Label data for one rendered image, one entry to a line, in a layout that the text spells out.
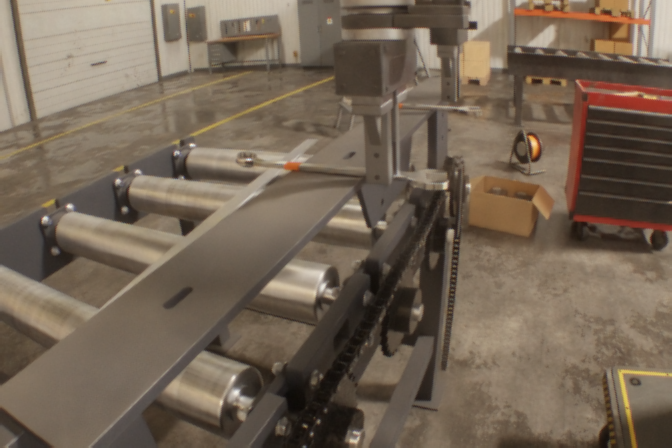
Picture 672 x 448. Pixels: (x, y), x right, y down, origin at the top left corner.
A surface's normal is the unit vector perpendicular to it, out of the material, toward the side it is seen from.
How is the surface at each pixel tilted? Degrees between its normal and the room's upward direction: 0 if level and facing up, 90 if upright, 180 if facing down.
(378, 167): 90
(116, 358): 0
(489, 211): 90
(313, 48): 90
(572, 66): 90
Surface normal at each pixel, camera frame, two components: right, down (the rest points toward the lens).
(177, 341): -0.05, -0.92
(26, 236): 0.92, 0.11
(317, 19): -0.39, 0.37
